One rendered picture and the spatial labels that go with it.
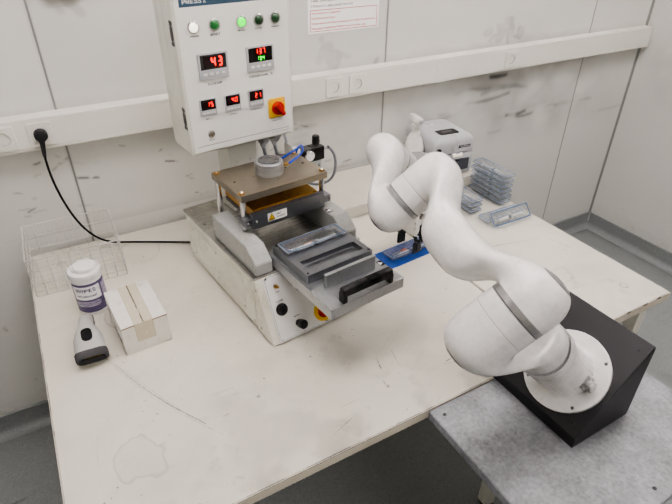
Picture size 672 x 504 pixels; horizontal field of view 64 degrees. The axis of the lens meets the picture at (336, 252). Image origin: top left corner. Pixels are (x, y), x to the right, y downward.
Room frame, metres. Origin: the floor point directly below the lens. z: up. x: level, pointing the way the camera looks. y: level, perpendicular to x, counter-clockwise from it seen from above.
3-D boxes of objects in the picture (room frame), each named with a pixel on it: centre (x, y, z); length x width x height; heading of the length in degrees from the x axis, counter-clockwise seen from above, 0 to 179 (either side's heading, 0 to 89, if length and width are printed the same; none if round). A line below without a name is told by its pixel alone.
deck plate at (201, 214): (1.40, 0.21, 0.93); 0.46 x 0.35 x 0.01; 36
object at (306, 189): (1.37, 0.18, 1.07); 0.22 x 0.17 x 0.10; 126
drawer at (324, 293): (1.12, 0.01, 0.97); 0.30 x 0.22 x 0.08; 36
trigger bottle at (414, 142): (2.03, -0.31, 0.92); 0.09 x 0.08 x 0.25; 20
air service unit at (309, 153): (1.60, 0.08, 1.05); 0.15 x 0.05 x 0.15; 126
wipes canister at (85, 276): (1.21, 0.70, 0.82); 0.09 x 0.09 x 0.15
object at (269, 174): (1.41, 0.19, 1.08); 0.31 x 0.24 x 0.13; 126
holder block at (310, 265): (1.16, 0.04, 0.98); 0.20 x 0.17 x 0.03; 126
